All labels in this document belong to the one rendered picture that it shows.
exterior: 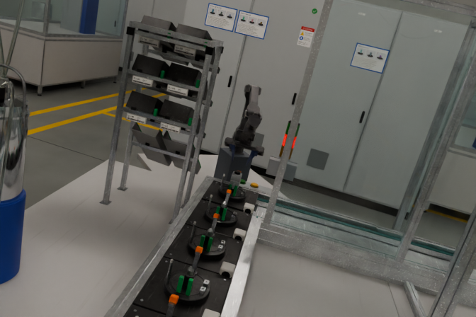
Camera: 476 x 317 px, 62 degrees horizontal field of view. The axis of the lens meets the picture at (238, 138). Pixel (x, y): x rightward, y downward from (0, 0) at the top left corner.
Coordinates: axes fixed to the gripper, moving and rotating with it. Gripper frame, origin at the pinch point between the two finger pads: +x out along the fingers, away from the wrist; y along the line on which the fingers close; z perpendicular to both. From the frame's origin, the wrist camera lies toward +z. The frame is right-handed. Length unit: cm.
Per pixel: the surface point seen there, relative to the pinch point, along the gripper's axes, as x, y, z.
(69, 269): 65, -40, 38
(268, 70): -183, -21, -238
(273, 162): 2.7, 14.8, 13.5
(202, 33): -32, -26, 41
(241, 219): 28.5, 8.3, 5.1
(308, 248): 31, 39, -3
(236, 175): 8.0, 0.2, -3.9
